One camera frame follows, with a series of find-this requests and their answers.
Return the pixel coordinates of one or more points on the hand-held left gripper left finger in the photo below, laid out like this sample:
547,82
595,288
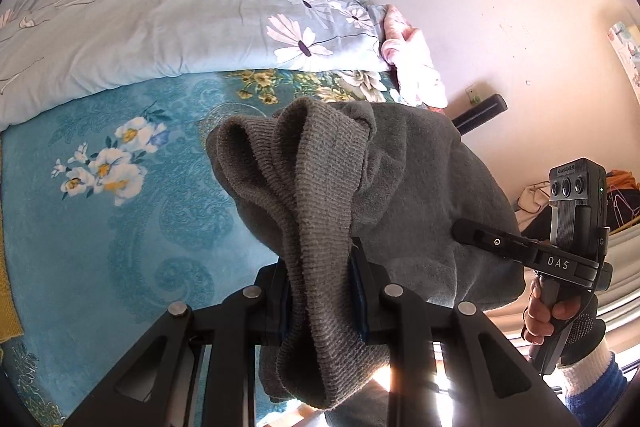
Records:
286,307

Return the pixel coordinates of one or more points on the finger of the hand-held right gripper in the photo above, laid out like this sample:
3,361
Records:
492,242

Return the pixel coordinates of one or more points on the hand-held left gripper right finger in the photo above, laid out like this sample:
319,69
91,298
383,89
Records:
358,302

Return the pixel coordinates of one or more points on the grey knit sweater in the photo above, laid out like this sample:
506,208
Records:
400,182

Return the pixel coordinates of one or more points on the person's right forearm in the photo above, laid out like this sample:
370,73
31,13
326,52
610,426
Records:
595,387

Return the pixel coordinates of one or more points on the person's right hand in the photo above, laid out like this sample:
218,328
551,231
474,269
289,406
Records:
542,322

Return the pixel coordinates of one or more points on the white bag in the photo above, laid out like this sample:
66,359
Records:
532,197

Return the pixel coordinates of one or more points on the orange cloth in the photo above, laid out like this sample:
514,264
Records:
625,181

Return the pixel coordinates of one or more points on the black bar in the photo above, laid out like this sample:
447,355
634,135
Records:
480,114

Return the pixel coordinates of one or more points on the pink and white cloth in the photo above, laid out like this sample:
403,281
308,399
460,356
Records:
415,62

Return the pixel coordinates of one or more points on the teal floral blanket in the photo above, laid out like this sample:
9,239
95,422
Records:
75,257

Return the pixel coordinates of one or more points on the light blue daisy duvet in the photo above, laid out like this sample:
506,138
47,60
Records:
150,22

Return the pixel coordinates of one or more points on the wall socket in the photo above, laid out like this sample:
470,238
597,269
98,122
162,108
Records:
472,96

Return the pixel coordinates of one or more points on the wall poster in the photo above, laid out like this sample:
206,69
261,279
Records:
627,54

